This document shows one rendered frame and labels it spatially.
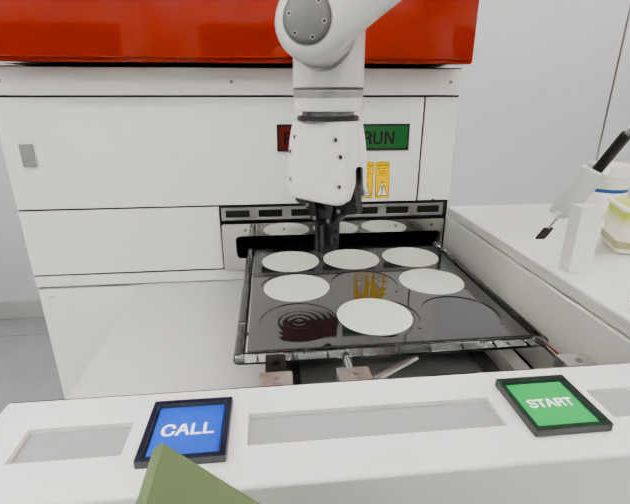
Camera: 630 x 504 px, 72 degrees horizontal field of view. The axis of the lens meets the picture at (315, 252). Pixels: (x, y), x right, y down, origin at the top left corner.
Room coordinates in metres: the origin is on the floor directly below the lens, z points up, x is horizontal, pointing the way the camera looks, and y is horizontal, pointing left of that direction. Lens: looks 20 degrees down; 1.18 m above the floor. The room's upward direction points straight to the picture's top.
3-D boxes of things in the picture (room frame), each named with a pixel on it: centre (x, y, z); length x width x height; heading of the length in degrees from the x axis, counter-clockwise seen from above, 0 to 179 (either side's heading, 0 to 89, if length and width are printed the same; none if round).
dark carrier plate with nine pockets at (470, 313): (0.62, -0.08, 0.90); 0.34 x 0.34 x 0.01; 6
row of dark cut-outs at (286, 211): (0.83, -0.04, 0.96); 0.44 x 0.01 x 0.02; 96
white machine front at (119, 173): (0.82, 0.14, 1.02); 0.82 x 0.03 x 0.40; 96
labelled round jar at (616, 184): (0.77, -0.52, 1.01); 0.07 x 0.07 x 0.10
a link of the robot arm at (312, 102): (0.55, -0.01, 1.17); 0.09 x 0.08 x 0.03; 47
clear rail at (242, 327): (0.59, 0.10, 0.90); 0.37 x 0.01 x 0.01; 6
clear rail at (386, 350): (0.44, -0.09, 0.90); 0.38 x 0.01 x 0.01; 96
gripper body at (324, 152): (0.55, -0.02, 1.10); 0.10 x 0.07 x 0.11; 47
